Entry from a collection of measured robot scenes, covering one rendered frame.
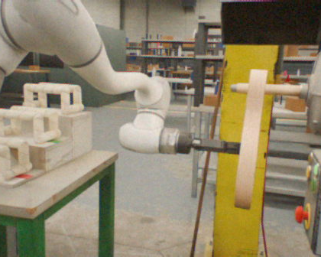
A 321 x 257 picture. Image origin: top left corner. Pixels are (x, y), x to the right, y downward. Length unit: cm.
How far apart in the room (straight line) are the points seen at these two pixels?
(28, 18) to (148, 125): 57
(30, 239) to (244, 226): 144
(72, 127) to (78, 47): 67
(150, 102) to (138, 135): 12
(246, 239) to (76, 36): 178
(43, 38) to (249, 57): 142
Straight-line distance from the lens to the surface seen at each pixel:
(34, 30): 73
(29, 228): 106
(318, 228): 86
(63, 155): 134
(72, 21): 71
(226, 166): 209
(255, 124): 99
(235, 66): 199
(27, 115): 129
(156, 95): 116
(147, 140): 112
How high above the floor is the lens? 134
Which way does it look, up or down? 12 degrees down
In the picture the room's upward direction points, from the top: 2 degrees clockwise
